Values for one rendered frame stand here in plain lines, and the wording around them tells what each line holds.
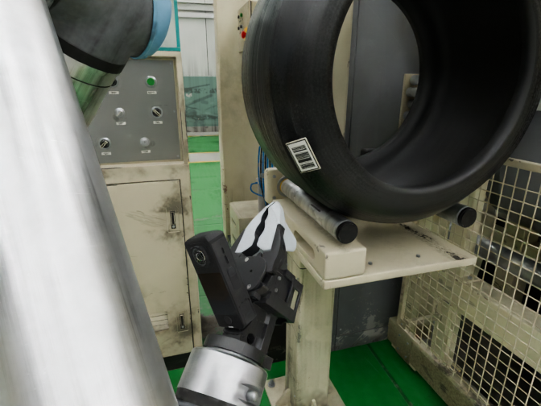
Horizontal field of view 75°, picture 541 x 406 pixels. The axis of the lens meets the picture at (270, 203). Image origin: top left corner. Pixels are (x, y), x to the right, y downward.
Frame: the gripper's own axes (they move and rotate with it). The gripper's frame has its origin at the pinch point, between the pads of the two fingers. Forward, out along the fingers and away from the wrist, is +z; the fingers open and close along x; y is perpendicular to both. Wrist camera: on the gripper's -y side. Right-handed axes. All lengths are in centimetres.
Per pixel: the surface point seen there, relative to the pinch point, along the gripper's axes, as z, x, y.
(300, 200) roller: 20.6, -14.6, 21.7
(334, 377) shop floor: 4, -51, 114
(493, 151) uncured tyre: 29.7, 23.5, 28.1
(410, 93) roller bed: 75, 1, 40
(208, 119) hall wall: 610, -642, 277
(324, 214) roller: 13.3, -5.3, 19.5
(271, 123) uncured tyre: 16.4, -3.9, -2.6
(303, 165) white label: 12.5, -1.0, 4.8
